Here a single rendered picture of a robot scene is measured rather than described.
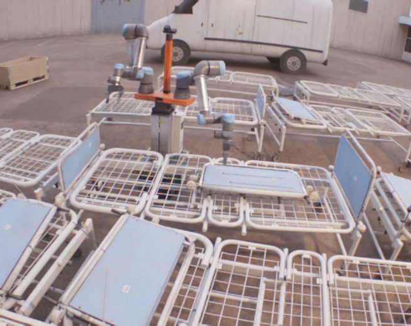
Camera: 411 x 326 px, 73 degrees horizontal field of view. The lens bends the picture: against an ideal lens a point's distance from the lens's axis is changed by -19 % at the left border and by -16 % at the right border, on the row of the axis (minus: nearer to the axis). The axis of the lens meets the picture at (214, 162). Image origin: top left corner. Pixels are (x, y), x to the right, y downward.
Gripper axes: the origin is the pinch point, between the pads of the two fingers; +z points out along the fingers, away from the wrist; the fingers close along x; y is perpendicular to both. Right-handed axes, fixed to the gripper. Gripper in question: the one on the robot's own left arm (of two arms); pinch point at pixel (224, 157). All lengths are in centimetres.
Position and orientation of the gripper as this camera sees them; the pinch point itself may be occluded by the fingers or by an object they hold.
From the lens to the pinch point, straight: 232.0
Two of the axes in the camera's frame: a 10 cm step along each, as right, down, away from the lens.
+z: -0.8, 9.2, 3.8
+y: 10.0, 0.9, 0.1
